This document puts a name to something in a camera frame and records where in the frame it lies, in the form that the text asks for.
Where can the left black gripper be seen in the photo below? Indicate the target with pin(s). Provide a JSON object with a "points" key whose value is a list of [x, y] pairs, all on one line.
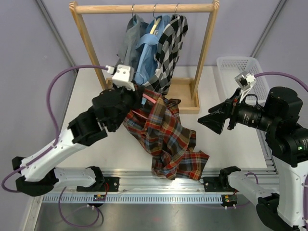
{"points": [[137, 95]]}

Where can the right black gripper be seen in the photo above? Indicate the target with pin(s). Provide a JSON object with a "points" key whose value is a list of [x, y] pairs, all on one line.
{"points": [[227, 109]]}

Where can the pink hanger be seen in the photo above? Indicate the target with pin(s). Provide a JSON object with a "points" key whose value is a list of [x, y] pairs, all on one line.
{"points": [[142, 101]]}

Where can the red plaid shirt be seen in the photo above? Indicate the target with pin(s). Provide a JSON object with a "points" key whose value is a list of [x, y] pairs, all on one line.
{"points": [[170, 144]]}

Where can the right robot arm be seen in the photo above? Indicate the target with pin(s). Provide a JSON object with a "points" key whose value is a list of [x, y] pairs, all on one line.
{"points": [[287, 209]]}

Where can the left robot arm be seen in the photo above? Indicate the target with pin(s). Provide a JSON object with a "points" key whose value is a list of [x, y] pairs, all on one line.
{"points": [[40, 173]]}

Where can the light blue shirt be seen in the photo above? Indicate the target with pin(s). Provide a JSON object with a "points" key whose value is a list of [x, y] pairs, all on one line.
{"points": [[149, 43]]}

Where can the black white checked shirt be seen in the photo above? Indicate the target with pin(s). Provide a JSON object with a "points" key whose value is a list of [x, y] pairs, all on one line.
{"points": [[165, 52]]}

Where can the grey shirt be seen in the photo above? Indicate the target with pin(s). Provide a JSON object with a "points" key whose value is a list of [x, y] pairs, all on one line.
{"points": [[128, 52]]}

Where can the wooden hanger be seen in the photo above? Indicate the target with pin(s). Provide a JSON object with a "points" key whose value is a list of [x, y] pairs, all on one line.
{"points": [[155, 21]]}

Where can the wooden clothes rack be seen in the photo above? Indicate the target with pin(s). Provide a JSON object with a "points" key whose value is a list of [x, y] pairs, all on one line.
{"points": [[185, 89]]}

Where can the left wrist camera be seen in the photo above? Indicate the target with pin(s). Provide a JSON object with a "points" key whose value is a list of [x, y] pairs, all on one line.
{"points": [[123, 77]]}

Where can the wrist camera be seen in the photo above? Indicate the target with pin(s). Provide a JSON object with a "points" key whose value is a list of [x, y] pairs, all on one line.
{"points": [[123, 77], [246, 81]]}

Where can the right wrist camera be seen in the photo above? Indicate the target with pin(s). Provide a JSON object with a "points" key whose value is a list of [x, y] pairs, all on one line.
{"points": [[246, 81]]}

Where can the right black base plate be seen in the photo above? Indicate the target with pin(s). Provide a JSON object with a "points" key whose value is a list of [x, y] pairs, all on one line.
{"points": [[217, 184]]}

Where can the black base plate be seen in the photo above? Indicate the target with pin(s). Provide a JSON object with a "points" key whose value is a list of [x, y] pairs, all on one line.
{"points": [[111, 184], [217, 184]]}

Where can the aluminium rail frame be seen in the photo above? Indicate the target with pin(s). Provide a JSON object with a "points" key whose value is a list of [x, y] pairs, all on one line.
{"points": [[133, 165]]}

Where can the white slotted cable duct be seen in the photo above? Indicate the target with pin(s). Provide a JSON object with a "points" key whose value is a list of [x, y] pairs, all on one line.
{"points": [[135, 199]]}

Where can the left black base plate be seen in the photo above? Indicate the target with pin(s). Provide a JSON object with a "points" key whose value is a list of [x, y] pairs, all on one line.
{"points": [[111, 184]]}

